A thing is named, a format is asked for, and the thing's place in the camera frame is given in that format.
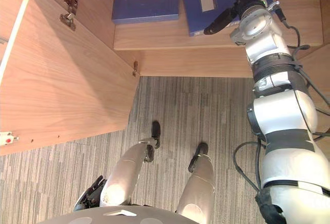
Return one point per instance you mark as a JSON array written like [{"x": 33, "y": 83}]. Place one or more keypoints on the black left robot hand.
[{"x": 90, "y": 193}]

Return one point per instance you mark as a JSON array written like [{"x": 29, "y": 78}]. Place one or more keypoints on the blue folder with white label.
[{"x": 206, "y": 4}]

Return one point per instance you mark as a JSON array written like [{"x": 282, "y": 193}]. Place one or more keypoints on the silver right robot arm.
[{"x": 281, "y": 105}]

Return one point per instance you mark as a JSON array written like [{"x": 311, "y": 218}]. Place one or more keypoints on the wooden cabinet shelf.
[{"x": 180, "y": 37}]

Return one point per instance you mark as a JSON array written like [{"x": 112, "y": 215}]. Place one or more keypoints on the wooden cabinet door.
[{"x": 62, "y": 79}]

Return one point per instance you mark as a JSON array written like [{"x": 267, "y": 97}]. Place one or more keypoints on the small metal door hinge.
[{"x": 134, "y": 68}]

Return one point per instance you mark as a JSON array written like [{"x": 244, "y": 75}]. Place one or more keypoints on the large metal door hinge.
[{"x": 69, "y": 11}]

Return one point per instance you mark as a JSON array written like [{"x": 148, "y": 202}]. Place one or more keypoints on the grey robot torso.
[{"x": 116, "y": 216}]

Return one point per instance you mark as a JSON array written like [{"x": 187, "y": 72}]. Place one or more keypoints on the dark left robot foot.
[{"x": 156, "y": 132}]

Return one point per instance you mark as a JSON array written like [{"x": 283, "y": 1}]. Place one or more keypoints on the dark robot foot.
[
  {"x": 156, "y": 132},
  {"x": 198, "y": 154}
]

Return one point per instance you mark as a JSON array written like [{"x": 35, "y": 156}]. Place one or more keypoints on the white latch with red button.
[{"x": 6, "y": 138}]

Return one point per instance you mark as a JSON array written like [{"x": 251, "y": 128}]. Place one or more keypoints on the silver right robot leg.
[{"x": 197, "y": 185}]

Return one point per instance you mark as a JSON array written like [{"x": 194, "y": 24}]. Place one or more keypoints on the dark right robot foot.
[{"x": 198, "y": 154}]

